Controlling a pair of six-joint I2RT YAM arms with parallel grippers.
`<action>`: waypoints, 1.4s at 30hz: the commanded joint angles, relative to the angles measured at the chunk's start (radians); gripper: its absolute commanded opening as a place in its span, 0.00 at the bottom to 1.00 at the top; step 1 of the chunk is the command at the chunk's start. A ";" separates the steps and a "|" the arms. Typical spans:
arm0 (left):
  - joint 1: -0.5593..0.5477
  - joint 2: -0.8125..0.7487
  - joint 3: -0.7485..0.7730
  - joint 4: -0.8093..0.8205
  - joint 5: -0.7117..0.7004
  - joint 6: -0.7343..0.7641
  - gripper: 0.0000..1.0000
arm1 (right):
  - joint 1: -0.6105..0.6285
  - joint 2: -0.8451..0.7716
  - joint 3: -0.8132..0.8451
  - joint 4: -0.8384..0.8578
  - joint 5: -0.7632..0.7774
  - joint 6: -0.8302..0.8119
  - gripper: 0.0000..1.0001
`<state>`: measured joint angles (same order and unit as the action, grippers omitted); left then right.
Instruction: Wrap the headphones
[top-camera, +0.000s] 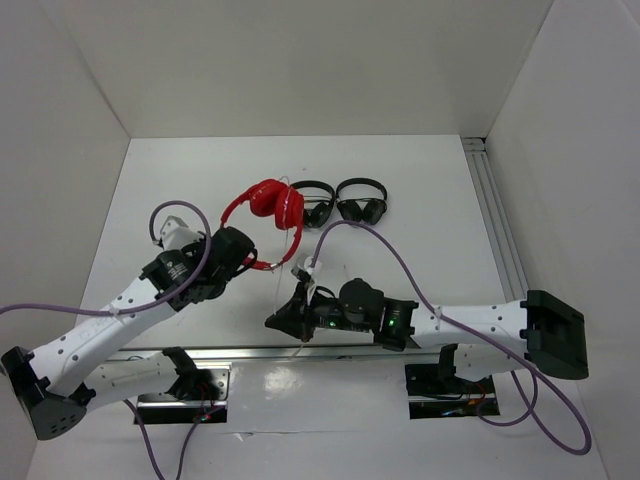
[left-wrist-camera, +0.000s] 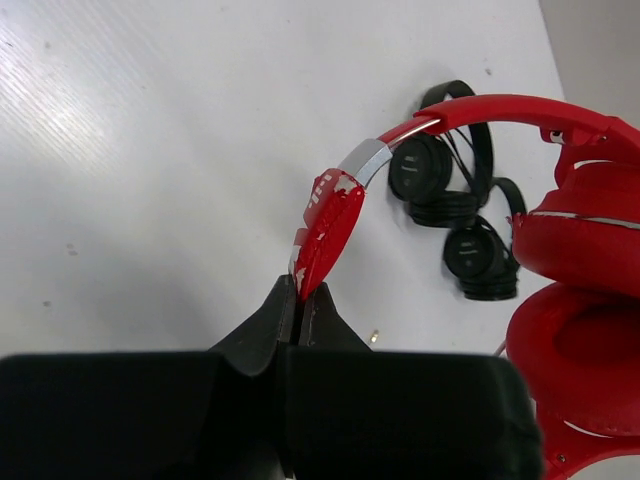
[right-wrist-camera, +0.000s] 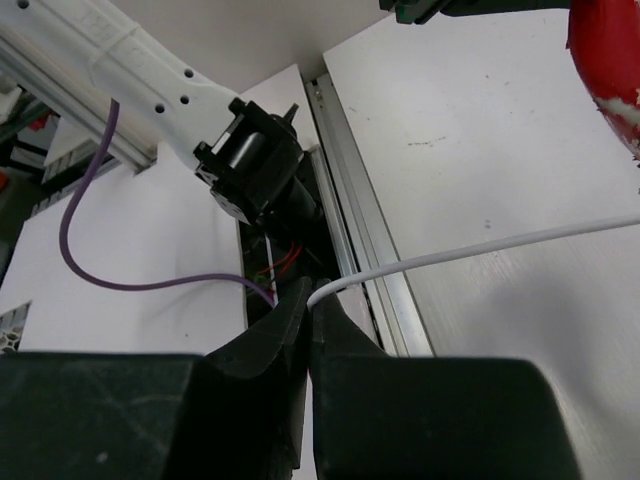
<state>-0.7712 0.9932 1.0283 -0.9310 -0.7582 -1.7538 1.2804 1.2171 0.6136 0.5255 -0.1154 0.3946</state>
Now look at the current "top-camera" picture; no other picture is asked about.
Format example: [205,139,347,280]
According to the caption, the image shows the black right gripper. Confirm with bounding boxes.
[265,281,372,342]

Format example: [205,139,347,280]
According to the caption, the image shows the red over-ear headphones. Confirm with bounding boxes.
[220,179,304,271]

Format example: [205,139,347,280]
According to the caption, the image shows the white headphone cable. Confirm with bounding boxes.
[272,174,314,361]

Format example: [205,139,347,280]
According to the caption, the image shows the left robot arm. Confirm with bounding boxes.
[1,227,257,441]

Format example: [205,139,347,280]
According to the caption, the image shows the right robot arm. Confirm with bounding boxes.
[265,278,589,392]

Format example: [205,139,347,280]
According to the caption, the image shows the left black headphones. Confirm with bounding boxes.
[291,180,336,229]

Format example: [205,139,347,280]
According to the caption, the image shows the black headphones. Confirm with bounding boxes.
[291,180,336,229]
[336,177,388,226]

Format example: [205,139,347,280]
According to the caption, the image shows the right black headphones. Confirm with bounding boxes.
[336,177,388,226]

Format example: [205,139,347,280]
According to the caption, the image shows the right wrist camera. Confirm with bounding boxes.
[291,255,322,298]

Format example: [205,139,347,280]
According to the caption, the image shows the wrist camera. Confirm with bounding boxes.
[152,215,202,251]
[291,255,322,298]

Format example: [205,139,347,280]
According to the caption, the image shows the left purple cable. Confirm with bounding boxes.
[0,199,221,476]

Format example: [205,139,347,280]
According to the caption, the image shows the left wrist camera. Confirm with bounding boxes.
[152,215,202,251]

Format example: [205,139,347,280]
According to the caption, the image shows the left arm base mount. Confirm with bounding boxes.
[135,347,231,425]

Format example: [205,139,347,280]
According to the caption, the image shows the front aluminium rail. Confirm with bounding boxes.
[109,340,451,365]

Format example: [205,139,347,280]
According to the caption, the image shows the aluminium rail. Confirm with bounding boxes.
[109,340,451,365]
[461,137,528,301]

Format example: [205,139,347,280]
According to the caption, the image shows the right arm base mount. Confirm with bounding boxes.
[404,354,500,420]

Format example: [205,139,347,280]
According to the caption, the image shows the right side aluminium rail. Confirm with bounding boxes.
[461,137,528,301]

